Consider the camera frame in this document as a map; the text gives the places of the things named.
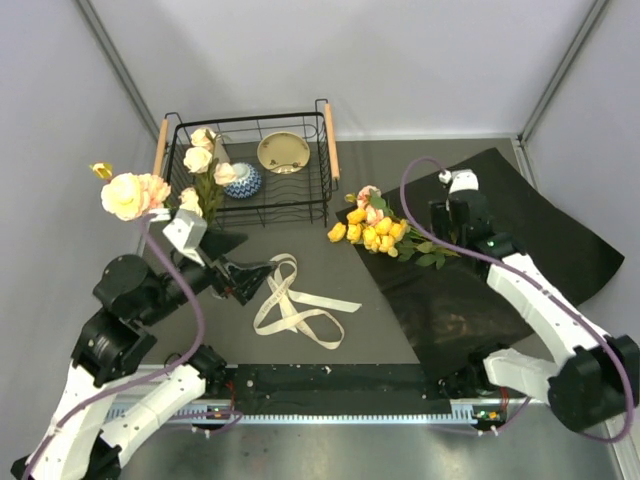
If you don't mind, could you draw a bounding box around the pale pink rose spray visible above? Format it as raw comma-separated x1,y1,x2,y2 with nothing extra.
179,127,236,226

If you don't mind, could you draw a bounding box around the cream floral plate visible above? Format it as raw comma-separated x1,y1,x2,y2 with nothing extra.
257,131,311,175

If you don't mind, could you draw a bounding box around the blue white patterned bowl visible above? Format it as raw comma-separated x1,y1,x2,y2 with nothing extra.
224,163,262,200

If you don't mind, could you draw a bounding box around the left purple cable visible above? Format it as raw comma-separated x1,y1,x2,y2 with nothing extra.
19,212,244,480

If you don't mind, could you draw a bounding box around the grey slotted cable duct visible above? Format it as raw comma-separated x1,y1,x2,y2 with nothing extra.
107,398,506,426

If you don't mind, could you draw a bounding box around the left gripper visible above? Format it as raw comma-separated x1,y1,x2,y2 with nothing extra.
140,226,278,324

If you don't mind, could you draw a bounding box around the clear glass vase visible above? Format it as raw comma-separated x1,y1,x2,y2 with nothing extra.
212,288,234,299

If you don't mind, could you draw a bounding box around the black wire dish rack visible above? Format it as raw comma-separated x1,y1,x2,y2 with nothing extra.
155,98,340,228

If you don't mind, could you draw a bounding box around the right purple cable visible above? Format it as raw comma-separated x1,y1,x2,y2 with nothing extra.
399,156,632,446

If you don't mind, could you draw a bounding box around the yellow rose bunch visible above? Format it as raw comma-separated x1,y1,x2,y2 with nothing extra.
327,207,459,269

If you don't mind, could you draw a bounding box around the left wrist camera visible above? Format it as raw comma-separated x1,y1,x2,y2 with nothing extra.
150,208,208,266

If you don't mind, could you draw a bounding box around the white printed ribbon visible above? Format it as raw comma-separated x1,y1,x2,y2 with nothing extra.
253,253,362,350

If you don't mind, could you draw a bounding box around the purple cable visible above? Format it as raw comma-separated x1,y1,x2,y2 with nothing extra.
399,156,632,446
19,212,244,480

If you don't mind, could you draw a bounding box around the large peach peony stem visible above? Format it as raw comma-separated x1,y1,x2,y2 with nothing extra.
90,162,171,221

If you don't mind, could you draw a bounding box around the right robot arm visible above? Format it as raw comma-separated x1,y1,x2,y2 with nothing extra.
430,190,639,432

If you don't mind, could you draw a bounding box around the pink peony stem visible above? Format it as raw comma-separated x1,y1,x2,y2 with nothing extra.
344,185,393,226

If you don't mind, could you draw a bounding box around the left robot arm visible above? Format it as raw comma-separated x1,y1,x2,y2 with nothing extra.
11,254,230,479

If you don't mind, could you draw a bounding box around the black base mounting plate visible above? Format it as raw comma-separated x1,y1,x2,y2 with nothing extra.
231,364,448,407

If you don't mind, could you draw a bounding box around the beige paper cup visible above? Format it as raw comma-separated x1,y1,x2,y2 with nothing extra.
212,137,231,164

